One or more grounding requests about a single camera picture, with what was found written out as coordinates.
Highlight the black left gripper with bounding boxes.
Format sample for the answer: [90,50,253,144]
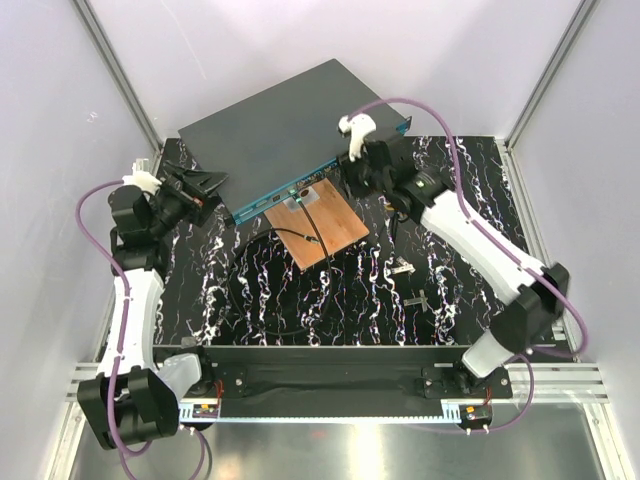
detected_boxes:
[147,162,228,237]

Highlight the silver SFP module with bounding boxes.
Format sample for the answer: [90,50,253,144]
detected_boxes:
[391,258,415,275]

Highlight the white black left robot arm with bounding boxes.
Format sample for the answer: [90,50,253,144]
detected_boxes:
[77,162,228,456]

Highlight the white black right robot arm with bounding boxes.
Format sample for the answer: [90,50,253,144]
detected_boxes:
[338,140,569,397]

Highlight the wooden board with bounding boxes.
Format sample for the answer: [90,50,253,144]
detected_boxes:
[264,179,369,271]

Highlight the left orange connector block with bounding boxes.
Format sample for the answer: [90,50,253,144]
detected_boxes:
[194,403,220,418]

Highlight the orange connector block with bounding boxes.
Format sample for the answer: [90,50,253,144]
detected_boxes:
[463,404,493,421]
[194,403,220,418]

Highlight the right orange connector block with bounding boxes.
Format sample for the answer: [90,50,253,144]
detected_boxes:
[463,404,493,421]

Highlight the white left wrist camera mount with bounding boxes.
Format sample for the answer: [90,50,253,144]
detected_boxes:
[122,158,161,195]

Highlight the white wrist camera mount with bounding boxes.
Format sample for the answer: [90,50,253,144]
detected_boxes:
[122,158,161,195]
[338,113,377,162]

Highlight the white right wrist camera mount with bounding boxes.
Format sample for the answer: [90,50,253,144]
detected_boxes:
[338,113,377,162]

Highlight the left aluminium frame post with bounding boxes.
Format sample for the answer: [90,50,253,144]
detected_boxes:
[70,0,164,153]

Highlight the aluminium frame post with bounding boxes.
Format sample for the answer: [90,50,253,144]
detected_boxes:
[504,0,600,152]
[70,0,164,153]

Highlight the black fibre cable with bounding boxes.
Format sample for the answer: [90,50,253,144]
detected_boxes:
[227,197,341,337]

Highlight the dark grey network switch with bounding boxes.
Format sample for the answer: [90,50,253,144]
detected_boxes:
[178,58,413,227]

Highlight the right aluminium frame post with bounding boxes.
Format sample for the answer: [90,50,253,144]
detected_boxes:
[504,0,600,152]

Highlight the aluminium frame rail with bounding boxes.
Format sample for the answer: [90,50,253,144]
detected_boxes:
[64,363,609,425]

